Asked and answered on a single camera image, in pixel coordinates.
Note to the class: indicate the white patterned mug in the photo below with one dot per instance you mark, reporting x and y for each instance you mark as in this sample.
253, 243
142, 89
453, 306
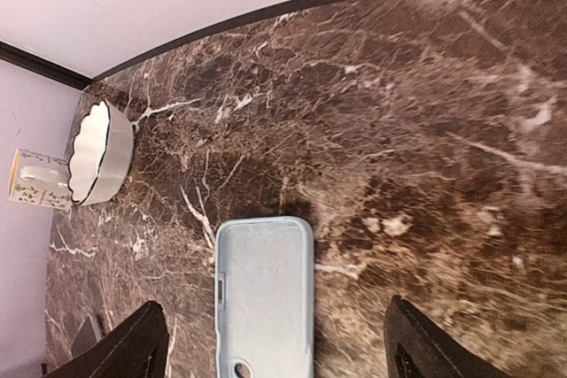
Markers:
40, 180

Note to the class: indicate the light blue phone case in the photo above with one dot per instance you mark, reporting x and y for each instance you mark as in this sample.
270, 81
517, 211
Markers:
265, 297

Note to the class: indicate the white scalloped bowl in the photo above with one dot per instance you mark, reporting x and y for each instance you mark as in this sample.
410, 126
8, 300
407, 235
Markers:
102, 154

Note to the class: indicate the black left frame post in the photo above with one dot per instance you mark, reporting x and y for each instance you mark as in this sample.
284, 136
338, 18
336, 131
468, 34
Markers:
43, 67

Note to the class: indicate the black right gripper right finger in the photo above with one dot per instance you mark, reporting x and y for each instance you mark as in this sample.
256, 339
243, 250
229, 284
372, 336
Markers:
416, 347

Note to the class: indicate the phone in grey case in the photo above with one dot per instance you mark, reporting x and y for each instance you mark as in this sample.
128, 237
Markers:
90, 332

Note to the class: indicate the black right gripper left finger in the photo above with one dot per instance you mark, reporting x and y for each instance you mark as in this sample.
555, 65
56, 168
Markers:
136, 348

